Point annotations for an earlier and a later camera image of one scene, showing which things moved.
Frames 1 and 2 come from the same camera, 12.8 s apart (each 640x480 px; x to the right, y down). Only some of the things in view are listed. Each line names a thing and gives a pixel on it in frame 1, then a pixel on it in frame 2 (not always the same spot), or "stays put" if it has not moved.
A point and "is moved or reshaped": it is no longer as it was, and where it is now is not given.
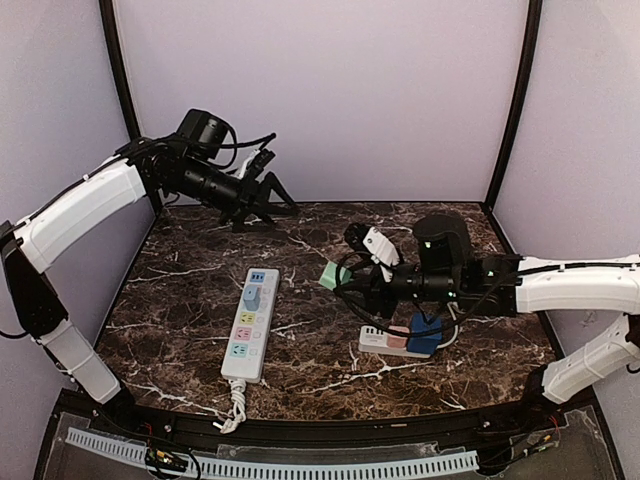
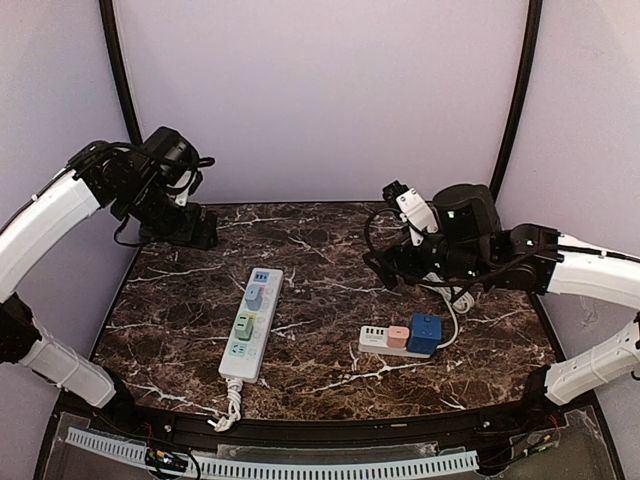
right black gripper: (378, 282) → (388, 262)
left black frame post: (111, 30) stays put
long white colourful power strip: (247, 350) stays put
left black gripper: (251, 197) → (195, 230)
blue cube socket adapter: (428, 342) stays put
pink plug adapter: (395, 341) is moved or reshaped
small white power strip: (373, 339) stays put
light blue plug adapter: (252, 294) stays put
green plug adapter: (328, 278) → (244, 325)
